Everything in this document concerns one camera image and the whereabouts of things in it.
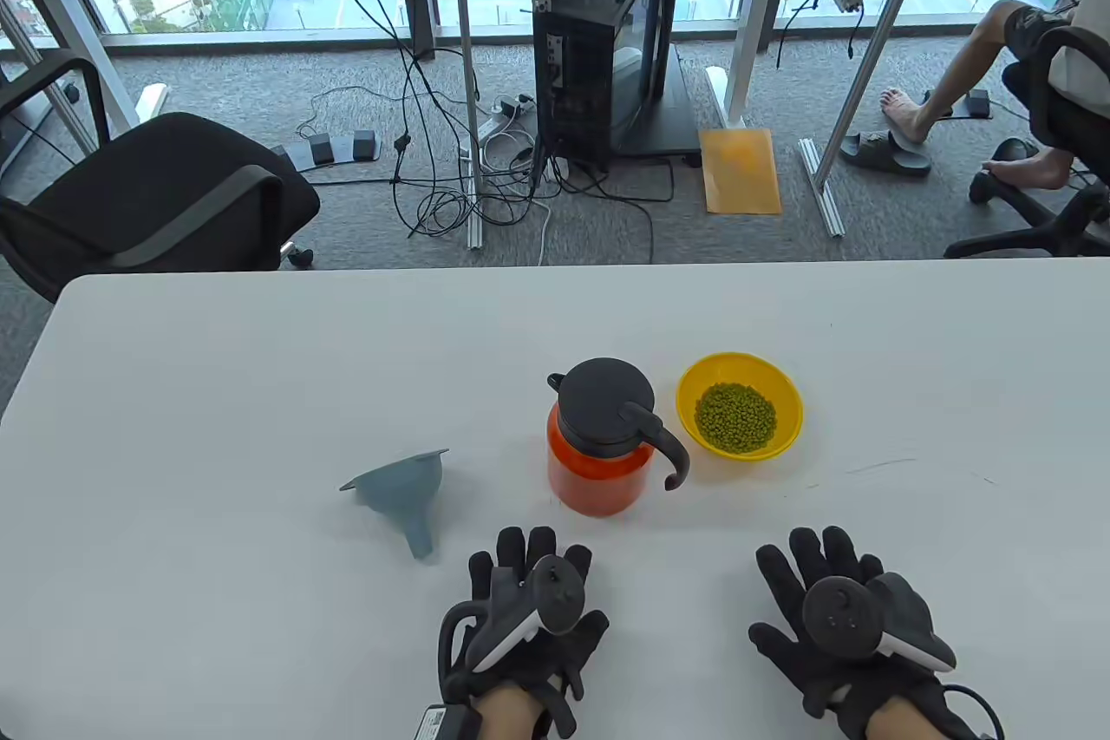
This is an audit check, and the person's right hand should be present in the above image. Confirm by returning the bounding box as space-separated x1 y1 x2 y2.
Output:
748 526 985 740

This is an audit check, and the person's left hand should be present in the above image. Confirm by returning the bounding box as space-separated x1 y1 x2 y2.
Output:
438 526 610 739

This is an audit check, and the black white controller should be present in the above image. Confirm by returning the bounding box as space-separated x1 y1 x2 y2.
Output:
801 572 957 674
467 555 588 674

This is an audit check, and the orange hot water kettle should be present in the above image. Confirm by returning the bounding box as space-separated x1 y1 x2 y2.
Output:
546 373 691 518

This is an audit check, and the grey-blue funnel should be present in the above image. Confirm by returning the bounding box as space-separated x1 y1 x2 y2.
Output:
339 449 450 560

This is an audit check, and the pile of green mung beans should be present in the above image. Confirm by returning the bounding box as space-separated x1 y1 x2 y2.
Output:
695 382 778 455

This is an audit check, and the black kettle lid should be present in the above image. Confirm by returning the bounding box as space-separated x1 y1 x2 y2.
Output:
558 357 658 454

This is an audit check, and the yellow bowl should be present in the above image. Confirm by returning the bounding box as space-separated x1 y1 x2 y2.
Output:
676 352 804 462

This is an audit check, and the person's left forearm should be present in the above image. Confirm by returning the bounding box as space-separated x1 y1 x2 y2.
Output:
473 682 552 740

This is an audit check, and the person's right forearm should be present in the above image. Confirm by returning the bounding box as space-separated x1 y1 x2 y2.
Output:
867 710 946 740

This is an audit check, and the black wrist box white label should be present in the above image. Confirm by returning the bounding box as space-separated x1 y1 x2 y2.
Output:
412 705 483 740

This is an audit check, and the black office chair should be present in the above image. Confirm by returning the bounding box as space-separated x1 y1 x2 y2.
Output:
943 24 1110 259
0 53 322 304

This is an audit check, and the yellow-brown envelope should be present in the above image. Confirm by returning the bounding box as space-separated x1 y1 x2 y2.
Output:
699 128 783 215

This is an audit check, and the white power strip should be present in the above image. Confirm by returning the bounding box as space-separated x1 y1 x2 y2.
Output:
477 92 539 144

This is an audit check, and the grey foot pedal board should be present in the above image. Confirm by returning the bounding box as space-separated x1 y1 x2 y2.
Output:
271 129 383 174
922 88 995 121

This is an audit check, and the black floor stand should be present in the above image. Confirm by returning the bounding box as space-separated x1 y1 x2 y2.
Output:
607 0 705 168

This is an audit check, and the black computer tower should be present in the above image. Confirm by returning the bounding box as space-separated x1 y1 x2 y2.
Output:
532 0 670 170

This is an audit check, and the black glove cable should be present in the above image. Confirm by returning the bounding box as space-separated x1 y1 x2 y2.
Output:
941 682 1009 740

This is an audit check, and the tangle of black cables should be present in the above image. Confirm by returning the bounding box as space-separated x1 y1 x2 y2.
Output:
295 0 679 268

